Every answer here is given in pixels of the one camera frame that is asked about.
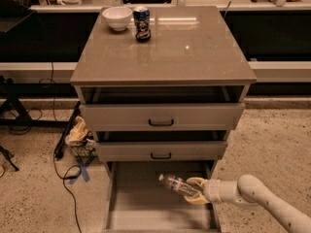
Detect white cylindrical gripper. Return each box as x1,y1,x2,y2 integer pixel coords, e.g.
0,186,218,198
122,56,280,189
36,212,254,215
185,177,223,205

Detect clear plastic water bottle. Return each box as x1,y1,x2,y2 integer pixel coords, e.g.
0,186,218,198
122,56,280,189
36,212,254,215
158,174,199,197

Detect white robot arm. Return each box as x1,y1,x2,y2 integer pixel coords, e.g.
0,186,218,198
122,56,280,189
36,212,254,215
185,175,311,233

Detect bottom grey open drawer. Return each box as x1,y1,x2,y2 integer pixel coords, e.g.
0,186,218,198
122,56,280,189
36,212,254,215
102,161,221,233

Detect middle grey drawer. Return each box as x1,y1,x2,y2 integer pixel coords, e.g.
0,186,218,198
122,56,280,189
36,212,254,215
95,141,227,161

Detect grey drawer cabinet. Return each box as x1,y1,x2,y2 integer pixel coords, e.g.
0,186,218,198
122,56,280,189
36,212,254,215
69,5,258,233

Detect top grey drawer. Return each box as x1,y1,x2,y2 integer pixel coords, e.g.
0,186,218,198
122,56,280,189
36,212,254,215
80,103,245,131

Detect blue tape cross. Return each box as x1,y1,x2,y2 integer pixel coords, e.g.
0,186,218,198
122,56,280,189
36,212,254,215
68,156,94,184

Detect crumpled snack bags pile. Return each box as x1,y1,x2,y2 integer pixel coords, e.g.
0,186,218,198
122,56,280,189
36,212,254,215
65,116,96,157

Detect blue soda can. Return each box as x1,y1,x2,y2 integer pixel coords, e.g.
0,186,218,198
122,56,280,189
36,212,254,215
133,6,151,42

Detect white ceramic bowl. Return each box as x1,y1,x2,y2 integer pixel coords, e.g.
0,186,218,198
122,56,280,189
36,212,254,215
102,6,132,31

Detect black stand legs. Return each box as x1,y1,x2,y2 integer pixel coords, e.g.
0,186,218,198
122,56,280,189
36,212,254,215
0,76,68,128

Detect black drawer handle middle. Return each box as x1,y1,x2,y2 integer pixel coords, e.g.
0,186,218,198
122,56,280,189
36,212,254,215
150,152,172,160

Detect black drawer handle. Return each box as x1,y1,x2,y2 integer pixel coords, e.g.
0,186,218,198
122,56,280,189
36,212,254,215
150,152,172,160
148,119,174,127

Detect black drawer handle top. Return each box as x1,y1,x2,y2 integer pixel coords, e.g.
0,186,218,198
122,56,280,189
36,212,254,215
148,119,174,127

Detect black power cable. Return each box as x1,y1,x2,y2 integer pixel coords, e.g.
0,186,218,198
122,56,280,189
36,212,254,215
52,146,83,233

